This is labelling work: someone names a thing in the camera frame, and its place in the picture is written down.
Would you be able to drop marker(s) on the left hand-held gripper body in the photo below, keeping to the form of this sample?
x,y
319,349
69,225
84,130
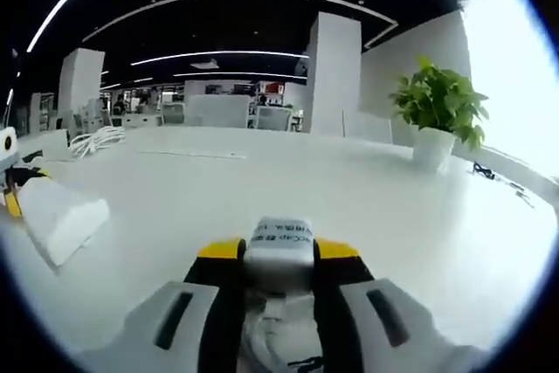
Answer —
x,y
8,146

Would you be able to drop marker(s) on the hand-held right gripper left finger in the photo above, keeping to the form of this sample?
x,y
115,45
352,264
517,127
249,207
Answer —
x,y
201,303

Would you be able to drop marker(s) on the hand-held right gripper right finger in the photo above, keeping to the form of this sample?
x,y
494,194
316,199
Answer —
x,y
349,294

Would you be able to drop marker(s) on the white power strip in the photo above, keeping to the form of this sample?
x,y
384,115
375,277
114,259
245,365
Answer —
x,y
61,220

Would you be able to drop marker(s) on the white packet with label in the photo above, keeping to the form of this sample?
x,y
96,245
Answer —
x,y
279,329

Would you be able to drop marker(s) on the white charger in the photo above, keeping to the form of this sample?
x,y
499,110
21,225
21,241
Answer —
x,y
279,246

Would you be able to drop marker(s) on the white desk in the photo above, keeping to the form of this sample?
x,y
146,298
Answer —
x,y
305,181

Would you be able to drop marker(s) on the curved ceiling light strip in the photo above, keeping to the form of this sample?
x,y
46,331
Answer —
x,y
61,6

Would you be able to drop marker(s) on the white desk partition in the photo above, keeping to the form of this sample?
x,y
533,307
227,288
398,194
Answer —
x,y
217,111

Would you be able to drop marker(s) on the white chair back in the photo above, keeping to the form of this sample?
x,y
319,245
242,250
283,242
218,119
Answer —
x,y
369,128

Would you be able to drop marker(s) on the white plant pot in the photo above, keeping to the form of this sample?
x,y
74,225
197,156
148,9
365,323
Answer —
x,y
434,150

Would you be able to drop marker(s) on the white mesh office chair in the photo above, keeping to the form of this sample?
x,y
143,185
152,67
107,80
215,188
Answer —
x,y
273,119

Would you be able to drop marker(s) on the green leafy plant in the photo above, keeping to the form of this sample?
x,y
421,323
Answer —
x,y
441,93

